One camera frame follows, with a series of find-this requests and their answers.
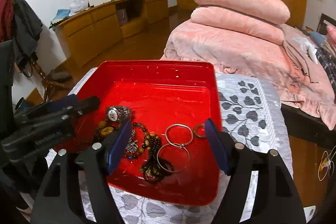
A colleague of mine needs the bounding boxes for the yellow amber pendant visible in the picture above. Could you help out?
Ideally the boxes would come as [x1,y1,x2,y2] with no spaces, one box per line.
[98,119,118,138]

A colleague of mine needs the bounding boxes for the silver metal watch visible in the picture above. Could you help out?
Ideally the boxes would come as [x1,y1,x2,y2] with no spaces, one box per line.
[106,105,132,123]

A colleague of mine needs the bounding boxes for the dark bead necklace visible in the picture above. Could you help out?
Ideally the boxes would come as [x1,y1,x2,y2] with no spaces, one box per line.
[138,134,176,184]

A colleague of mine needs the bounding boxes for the colourful bead bracelet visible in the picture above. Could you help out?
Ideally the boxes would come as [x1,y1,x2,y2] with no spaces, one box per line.
[131,122,161,154]

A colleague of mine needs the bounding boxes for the brown wooden ring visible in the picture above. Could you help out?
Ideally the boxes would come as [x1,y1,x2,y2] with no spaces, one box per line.
[193,123,207,139]

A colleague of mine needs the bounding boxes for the silver ornate charm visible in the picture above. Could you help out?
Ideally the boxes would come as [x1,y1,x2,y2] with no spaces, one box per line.
[125,129,138,156]

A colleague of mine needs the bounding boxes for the wooden coat stand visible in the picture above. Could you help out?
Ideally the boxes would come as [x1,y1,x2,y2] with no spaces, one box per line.
[30,58,72,102]

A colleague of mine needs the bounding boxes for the wooden sideboard cabinet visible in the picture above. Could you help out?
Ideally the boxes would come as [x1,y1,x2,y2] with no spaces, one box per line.
[52,0,169,67]

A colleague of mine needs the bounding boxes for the blue cloth on cabinet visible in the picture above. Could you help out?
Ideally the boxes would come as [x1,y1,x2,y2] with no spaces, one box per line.
[49,9,71,29]

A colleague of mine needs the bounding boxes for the red metal tin box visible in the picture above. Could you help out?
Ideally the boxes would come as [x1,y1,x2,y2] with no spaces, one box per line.
[62,60,222,206]

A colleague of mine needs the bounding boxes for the hanging dark clothes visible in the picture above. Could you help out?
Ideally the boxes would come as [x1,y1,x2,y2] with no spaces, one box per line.
[1,0,43,72]

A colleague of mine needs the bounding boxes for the white plastic bag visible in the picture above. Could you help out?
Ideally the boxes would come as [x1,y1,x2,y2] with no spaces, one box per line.
[69,0,89,16]

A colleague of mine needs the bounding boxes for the pink quilt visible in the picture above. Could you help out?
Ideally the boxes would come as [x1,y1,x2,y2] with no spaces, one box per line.
[162,20,335,130]

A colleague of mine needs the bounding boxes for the plaid folded clothes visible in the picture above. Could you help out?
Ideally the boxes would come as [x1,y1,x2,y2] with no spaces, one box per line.
[315,48,336,91]

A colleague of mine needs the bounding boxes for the lower pink pillow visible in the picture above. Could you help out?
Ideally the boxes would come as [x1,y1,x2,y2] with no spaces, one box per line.
[191,6,285,46]

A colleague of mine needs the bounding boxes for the pink folded clothes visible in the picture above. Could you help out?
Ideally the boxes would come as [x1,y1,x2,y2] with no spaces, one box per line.
[326,25,336,51]

